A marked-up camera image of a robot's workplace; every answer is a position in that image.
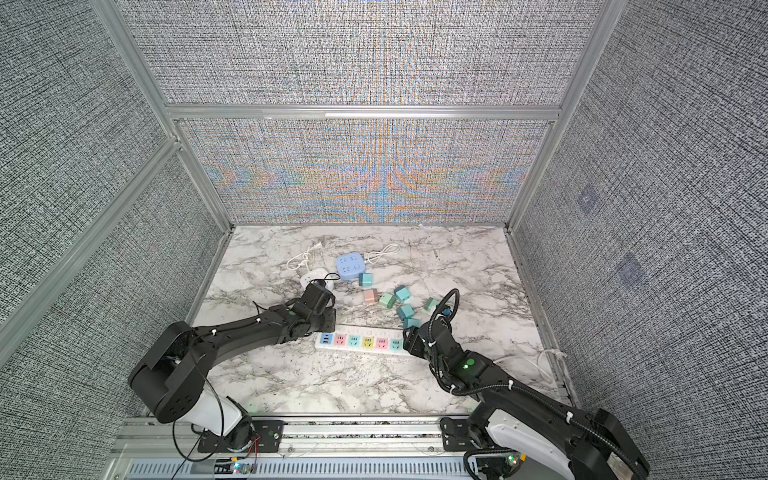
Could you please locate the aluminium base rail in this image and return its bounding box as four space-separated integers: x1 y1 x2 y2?
101 414 469 479

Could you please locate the blue square power strip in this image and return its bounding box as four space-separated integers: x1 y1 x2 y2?
335 252 366 281

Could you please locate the green adapter beside pink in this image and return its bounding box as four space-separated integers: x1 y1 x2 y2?
378 292 397 309

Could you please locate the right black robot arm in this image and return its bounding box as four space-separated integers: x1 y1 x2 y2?
403 318 650 479

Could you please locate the pink plug adapter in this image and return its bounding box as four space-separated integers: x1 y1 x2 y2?
363 289 379 305

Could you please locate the long white power strip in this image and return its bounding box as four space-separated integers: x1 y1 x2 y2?
315 330 408 356

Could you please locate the white cable of blue strip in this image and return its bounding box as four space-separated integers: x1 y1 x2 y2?
363 242 402 266

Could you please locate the teal adapter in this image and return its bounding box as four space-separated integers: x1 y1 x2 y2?
394 285 412 303
358 272 373 288
396 304 415 322
403 317 421 329

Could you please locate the aluminium enclosure frame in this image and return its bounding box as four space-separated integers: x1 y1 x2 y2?
0 0 768 367

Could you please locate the white square power strip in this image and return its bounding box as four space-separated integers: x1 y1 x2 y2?
300 267 329 288

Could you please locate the white power strip cable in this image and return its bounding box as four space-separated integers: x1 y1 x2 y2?
491 346 568 385

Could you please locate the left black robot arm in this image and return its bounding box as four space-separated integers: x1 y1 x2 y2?
128 280 336 453

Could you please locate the green adapter right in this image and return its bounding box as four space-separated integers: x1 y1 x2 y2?
424 297 440 314

